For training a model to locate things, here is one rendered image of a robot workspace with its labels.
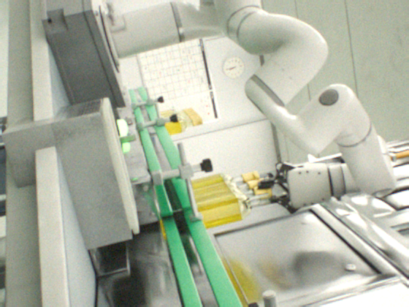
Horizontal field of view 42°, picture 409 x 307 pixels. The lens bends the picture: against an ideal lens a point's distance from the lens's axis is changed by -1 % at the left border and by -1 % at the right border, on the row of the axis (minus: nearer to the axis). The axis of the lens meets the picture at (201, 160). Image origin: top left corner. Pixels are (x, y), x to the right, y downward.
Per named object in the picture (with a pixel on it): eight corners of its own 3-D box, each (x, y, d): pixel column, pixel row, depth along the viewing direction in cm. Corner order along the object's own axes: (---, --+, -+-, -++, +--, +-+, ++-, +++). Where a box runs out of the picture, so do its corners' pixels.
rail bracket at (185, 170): (164, 229, 110) (223, 215, 112) (145, 152, 106) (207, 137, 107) (163, 224, 113) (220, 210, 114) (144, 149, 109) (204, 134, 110)
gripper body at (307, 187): (334, 194, 135) (290, 201, 137) (329, 156, 132) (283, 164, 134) (339, 206, 128) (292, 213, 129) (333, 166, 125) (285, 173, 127)
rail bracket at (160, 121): (136, 132, 165) (179, 123, 166) (131, 110, 163) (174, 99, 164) (136, 130, 169) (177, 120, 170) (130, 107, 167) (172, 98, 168)
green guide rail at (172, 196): (161, 217, 114) (197, 208, 115) (160, 213, 114) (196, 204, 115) (131, 104, 282) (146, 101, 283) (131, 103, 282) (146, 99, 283)
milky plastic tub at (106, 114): (89, 251, 89) (140, 237, 90) (52, 120, 83) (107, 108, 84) (93, 215, 106) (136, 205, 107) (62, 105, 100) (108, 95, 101)
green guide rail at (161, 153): (153, 185, 112) (190, 176, 113) (152, 180, 112) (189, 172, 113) (128, 91, 280) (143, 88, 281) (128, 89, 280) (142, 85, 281)
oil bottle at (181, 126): (139, 142, 227) (204, 127, 230) (136, 130, 226) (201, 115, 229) (139, 140, 233) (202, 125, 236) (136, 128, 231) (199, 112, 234)
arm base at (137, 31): (101, 25, 111) (173, 7, 111) (94, -10, 118) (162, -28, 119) (119, 77, 123) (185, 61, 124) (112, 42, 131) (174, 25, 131)
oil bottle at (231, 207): (164, 241, 122) (254, 218, 124) (158, 218, 120) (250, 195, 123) (162, 232, 127) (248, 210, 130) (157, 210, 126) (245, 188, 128)
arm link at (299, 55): (219, 42, 105) (247, 65, 93) (269, -9, 104) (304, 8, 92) (260, 85, 113) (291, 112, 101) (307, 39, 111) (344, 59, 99)
